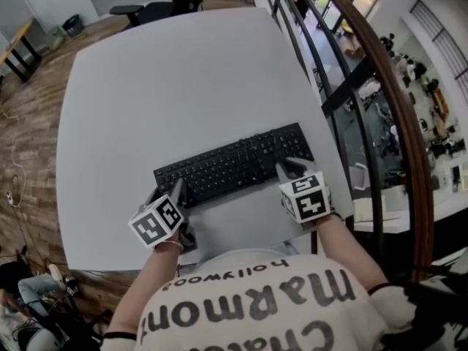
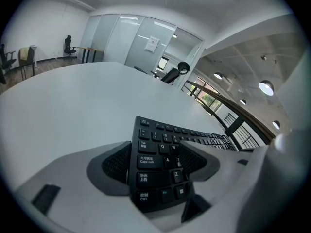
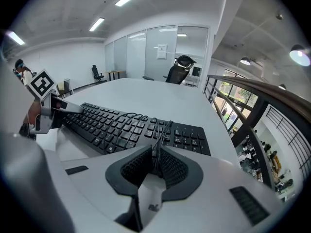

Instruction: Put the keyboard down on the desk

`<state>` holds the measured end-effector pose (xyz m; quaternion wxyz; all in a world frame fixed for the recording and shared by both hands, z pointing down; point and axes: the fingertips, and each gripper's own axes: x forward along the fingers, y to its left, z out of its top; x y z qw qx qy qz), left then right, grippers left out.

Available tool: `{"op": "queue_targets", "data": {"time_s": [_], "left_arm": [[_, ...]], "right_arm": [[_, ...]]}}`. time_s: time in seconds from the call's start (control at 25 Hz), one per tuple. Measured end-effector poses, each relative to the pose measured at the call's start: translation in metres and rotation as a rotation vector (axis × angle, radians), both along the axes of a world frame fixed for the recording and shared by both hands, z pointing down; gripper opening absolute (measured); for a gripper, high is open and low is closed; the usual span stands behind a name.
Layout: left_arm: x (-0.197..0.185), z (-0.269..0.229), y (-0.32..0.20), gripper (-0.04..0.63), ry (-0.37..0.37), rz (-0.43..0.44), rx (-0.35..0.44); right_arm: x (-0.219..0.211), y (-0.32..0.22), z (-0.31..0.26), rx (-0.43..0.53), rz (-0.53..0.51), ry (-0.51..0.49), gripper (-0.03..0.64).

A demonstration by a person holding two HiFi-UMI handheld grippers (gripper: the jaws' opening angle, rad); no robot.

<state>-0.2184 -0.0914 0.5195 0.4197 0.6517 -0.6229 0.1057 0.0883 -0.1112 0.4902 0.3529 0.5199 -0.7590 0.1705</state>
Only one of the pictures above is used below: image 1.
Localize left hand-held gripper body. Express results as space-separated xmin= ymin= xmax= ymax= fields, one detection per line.
xmin=127 ymin=191 xmax=199 ymax=254

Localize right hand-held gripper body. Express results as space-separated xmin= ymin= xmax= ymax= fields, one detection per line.
xmin=278 ymin=166 xmax=343 ymax=224

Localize black keyboard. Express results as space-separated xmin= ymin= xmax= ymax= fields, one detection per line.
xmin=153 ymin=122 xmax=316 ymax=209

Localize person's right forearm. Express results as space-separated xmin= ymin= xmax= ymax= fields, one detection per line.
xmin=313 ymin=213 xmax=389 ymax=294

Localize person's left forearm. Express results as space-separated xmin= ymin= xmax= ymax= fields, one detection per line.
xmin=105 ymin=240 xmax=184 ymax=340

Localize white desk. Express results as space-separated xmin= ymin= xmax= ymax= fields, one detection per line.
xmin=55 ymin=7 xmax=355 ymax=272

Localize black railing with wooden handrail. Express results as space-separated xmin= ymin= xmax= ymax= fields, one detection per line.
xmin=255 ymin=0 xmax=436 ymax=283

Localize white printed t-shirt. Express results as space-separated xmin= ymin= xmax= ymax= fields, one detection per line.
xmin=102 ymin=249 xmax=418 ymax=351

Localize green bag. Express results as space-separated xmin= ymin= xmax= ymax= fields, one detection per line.
xmin=46 ymin=25 xmax=69 ymax=51

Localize black office chair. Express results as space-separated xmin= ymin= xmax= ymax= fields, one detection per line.
xmin=108 ymin=0 xmax=212 ymax=28

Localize black waste bin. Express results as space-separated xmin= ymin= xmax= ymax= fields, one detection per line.
xmin=61 ymin=13 xmax=82 ymax=38

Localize wooden side table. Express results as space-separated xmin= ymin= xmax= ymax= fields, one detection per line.
xmin=0 ymin=19 xmax=43 ymax=84

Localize white floor cable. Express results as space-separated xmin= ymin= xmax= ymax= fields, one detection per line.
xmin=0 ymin=102 xmax=28 ymax=208

